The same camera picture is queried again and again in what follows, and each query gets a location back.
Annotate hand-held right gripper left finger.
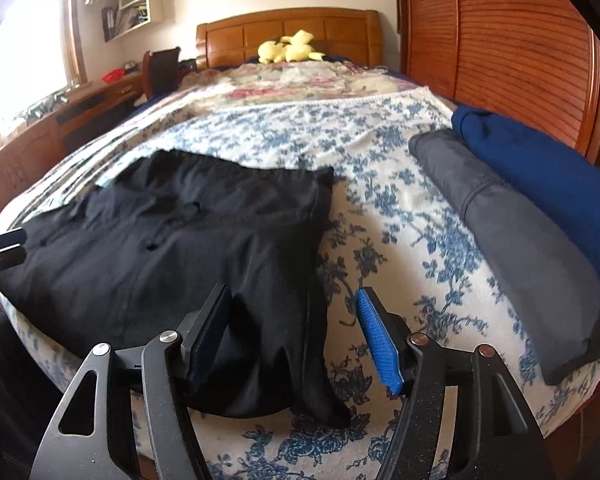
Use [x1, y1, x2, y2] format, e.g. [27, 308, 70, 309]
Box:
[30, 284, 233, 480]

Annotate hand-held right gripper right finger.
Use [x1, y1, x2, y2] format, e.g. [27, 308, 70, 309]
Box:
[357, 287, 556, 480]

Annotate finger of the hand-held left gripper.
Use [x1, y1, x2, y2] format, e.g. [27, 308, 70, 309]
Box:
[0, 247, 28, 281]
[0, 227, 26, 253]

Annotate black button coat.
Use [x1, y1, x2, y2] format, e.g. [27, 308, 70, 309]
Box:
[0, 149, 353, 428]

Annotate blue floral bed sheet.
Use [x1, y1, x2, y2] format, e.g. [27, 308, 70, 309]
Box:
[0, 85, 600, 480]

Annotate wooden desk cabinet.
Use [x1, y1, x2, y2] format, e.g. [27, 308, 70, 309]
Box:
[0, 75, 148, 231]

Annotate person's black trousers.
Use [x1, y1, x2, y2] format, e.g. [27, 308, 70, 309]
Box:
[0, 312, 61, 480]

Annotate black devices on desk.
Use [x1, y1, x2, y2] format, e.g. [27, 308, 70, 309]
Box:
[25, 92, 68, 121]

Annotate grey folded garment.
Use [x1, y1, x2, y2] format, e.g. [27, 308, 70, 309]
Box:
[409, 129, 600, 386]

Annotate wooden framed window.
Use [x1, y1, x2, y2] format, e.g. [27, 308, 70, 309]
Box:
[0, 0, 88, 146]

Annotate dark wooden chair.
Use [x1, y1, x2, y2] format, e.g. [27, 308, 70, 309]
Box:
[142, 47, 182, 101]

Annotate blue folded garment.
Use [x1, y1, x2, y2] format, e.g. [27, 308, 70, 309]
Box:
[451, 105, 600, 296]

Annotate pink floral blanket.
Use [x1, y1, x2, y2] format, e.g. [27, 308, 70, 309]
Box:
[177, 60, 406, 108]

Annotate yellow plush toy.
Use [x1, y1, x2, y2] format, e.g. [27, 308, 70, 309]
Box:
[257, 30, 326, 65]

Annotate wooden headboard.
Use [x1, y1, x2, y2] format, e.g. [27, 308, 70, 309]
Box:
[196, 7, 383, 71]

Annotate wooden slatted wardrobe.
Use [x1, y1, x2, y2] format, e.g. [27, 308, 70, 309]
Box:
[395, 0, 600, 176]

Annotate white wall shelf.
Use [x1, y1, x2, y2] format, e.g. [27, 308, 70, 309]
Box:
[101, 0, 163, 41]

